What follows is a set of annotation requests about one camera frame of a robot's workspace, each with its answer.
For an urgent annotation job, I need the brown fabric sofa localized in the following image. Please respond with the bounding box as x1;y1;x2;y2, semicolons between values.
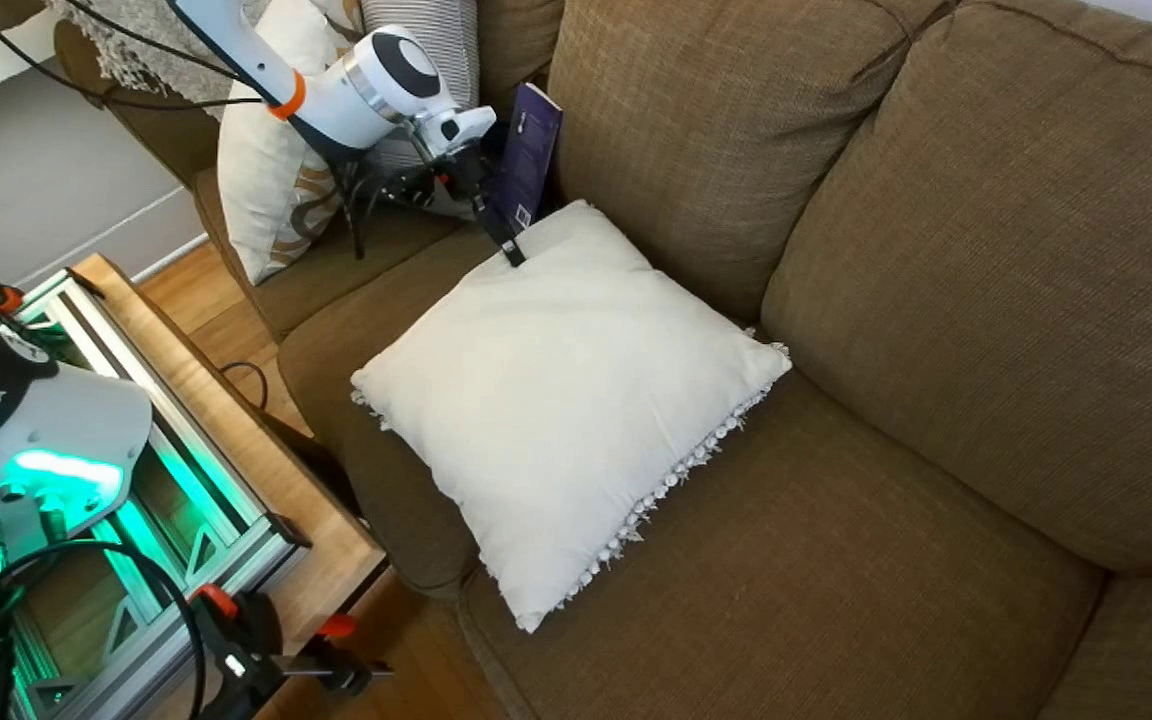
53;0;1152;720

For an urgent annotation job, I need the orange and black clamp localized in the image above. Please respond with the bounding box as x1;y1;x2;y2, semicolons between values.
286;607;393;701
190;581;294;720

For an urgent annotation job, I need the thin black floor cable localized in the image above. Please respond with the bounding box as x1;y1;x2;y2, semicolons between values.
218;358;277;421

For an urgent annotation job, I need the grey knit blanket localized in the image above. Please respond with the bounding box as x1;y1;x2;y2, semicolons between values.
60;0;282;104

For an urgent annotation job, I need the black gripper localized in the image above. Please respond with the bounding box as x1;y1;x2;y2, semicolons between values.
441;135;533;274

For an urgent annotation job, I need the white swirl-patterned pillow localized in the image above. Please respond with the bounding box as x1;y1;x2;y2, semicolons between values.
213;0;387;288

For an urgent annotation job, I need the wooden table with aluminium frame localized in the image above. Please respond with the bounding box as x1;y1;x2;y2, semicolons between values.
0;253;393;720

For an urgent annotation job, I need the white square pompom-trim pillow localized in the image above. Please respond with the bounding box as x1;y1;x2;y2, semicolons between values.
349;197;796;638

